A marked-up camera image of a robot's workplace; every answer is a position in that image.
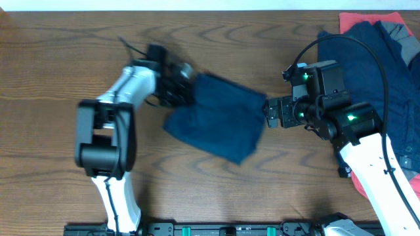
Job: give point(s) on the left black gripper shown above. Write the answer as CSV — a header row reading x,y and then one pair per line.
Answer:
x,y
183,90

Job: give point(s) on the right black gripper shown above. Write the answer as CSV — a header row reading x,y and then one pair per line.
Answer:
x,y
287,103

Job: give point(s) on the navy blue shorts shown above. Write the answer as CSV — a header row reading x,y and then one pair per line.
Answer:
x,y
226,118

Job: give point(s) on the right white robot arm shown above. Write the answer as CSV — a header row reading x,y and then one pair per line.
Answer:
x,y
355,132

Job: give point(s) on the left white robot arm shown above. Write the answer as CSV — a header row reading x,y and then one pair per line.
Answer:
x,y
106,140

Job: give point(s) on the navy garment on pile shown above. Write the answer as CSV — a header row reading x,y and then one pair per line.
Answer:
x,y
370,65

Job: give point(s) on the red garment on pile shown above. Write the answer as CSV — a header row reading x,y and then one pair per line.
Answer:
x,y
367,19

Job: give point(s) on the grey garment on pile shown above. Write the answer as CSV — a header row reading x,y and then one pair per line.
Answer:
x,y
404,105

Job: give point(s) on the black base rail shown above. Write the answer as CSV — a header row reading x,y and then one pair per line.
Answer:
x,y
335,224

